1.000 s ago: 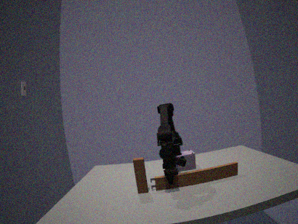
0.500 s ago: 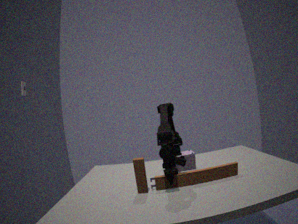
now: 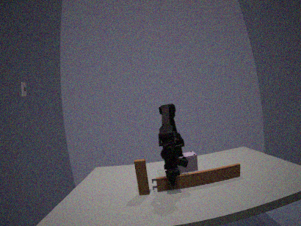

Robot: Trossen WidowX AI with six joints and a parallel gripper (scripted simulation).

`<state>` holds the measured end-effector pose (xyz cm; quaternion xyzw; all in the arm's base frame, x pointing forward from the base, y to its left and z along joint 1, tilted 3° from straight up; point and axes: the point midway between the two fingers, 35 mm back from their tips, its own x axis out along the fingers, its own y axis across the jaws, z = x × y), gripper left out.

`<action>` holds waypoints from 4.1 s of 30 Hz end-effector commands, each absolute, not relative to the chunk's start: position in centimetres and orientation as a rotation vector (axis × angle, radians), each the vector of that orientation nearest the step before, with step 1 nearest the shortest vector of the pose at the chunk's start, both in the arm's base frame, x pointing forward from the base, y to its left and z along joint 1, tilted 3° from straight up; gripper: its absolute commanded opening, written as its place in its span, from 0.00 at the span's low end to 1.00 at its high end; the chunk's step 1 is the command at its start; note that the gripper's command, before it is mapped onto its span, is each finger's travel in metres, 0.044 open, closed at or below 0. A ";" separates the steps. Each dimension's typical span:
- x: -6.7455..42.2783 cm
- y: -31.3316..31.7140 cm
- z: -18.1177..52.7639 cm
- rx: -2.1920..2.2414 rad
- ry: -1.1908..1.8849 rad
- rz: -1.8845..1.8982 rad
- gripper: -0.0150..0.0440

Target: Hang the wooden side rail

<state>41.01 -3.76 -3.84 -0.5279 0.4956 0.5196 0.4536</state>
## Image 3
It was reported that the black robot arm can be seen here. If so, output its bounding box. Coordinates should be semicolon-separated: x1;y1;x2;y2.
159;103;189;167

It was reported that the brown wooden post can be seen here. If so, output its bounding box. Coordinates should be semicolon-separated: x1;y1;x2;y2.
134;159;150;195

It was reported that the brown wooden board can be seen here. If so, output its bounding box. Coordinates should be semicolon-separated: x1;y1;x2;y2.
152;163;241;192

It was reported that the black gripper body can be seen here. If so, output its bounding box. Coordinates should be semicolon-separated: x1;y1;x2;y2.
164;155;180;177

